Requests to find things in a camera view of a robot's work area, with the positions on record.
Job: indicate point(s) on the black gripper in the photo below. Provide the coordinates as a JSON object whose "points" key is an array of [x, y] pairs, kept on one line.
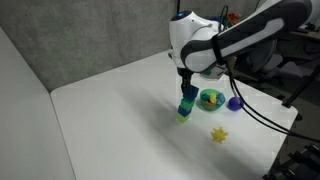
{"points": [[186, 76]]}

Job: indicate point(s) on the dark blue cube block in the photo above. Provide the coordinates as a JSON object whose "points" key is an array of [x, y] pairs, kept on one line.
{"points": [[192, 93]]}

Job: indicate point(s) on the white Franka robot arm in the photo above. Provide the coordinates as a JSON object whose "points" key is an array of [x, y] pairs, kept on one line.
{"points": [[190, 33]]}

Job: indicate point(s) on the teal dolphin toy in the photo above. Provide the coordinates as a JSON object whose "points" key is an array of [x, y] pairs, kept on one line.
{"points": [[205, 96]]}

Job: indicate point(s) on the green bowl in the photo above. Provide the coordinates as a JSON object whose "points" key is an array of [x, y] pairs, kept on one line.
{"points": [[204, 106]]}

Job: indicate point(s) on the green cloth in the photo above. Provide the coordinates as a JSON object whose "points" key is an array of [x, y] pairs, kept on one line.
{"points": [[207, 71]]}

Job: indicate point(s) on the yellow toy figure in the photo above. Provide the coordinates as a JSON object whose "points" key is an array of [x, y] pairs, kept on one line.
{"points": [[212, 97]]}

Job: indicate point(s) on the orange toy figure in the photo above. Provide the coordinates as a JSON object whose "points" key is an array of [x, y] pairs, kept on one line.
{"points": [[210, 103]]}

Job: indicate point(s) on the lime green cube block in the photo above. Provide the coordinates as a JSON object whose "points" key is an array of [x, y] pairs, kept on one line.
{"points": [[182, 117]]}

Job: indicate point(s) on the light blue toy figure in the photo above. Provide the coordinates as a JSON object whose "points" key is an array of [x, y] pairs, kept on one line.
{"points": [[220, 99]]}

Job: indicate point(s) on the purple bumpy ball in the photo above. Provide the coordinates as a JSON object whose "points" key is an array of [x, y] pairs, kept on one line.
{"points": [[235, 103]]}

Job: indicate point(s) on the yellow spiky star toy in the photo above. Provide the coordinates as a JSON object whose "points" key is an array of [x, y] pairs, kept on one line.
{"points": [[219, 135]]}

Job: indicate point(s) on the black tripod pole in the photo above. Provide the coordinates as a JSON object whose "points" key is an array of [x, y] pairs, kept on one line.
{"points": [[178, 6]]}

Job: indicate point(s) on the cardboard box with items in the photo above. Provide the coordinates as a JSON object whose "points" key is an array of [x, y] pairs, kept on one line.
{"points": [[233, 19]]}

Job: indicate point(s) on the grey office chair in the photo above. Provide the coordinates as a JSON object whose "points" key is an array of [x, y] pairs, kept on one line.
{"points": [[266, 63]]}

